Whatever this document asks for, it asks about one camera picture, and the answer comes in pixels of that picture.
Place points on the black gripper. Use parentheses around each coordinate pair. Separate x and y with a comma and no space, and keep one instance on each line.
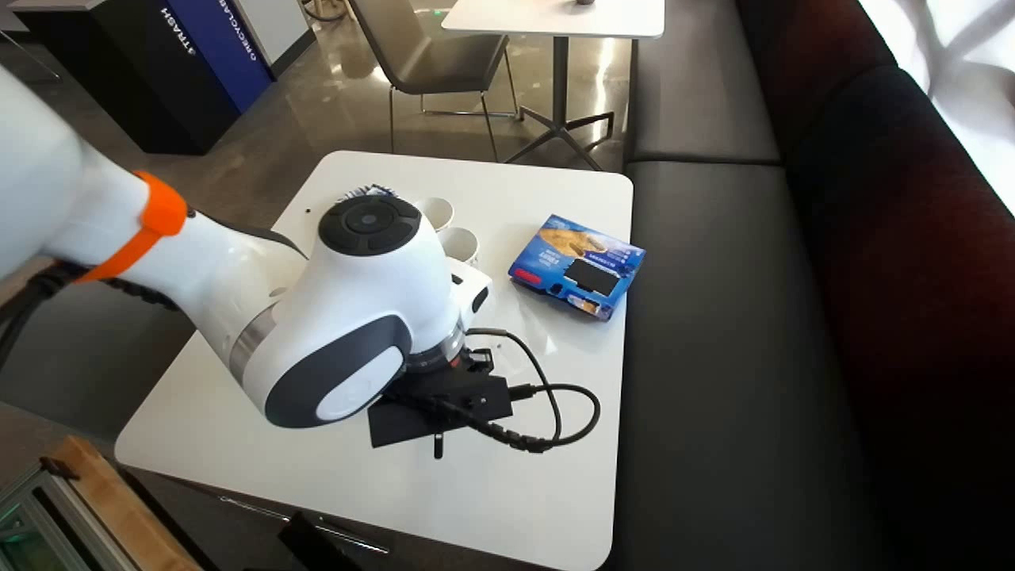
(455,398)

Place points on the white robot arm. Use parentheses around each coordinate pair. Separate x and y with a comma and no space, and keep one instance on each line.
(319,305)

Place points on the patterned bowl with chocolate chips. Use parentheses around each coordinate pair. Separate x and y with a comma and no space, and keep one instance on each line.
(376,192)

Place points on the short patterned paper cup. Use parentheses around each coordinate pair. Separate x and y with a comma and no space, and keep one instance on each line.
(463,244)

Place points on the blue cookie box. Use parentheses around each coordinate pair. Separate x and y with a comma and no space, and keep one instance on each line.
(576,265)

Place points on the wooden shelf unit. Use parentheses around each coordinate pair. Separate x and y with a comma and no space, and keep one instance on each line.
(84,513)

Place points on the black upholstered bench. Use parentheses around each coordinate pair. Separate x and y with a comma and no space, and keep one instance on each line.
(802,317)

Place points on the grey chair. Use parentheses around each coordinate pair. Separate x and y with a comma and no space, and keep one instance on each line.
(423,42)

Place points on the white side table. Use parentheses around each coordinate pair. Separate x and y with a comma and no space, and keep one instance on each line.
(555,16)

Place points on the blue and black cabinet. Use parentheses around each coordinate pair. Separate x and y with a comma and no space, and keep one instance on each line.
(158,63)

